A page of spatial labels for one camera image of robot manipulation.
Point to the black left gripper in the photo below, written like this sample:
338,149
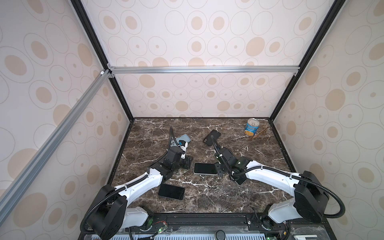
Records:
187,162

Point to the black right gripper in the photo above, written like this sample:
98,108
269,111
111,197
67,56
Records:
217,170

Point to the light blue cased phone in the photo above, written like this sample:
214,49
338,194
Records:
205,169

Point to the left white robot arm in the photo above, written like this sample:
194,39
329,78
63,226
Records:
109,212

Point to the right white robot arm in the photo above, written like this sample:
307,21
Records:
309,199

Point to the light blue empty phone case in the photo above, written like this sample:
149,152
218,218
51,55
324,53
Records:
184,137

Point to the black smartphone centre right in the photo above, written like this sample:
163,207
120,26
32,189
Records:
240,179

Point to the black smartphone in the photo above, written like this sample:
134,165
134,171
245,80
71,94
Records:
171,192
240,179

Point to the black smartphone front left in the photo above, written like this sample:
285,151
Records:
171,192

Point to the open tin can blue label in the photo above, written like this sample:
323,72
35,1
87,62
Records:
252,126

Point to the brown twig pieces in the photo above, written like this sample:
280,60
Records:
258,134

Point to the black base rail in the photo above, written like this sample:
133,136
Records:
222,226

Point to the silver aluminium rail back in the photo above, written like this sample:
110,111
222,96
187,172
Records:
202,70

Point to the silver aluminium rail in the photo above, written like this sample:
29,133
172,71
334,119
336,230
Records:
20,185
202,70

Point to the silver aluminium rail left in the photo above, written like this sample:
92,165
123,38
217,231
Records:
20,185

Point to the black vertical frame post left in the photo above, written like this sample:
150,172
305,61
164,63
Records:
87,25

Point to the black vertical frame post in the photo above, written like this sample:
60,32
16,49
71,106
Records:
319,36
87,25

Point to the black vertical frame post right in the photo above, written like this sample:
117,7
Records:
319,36

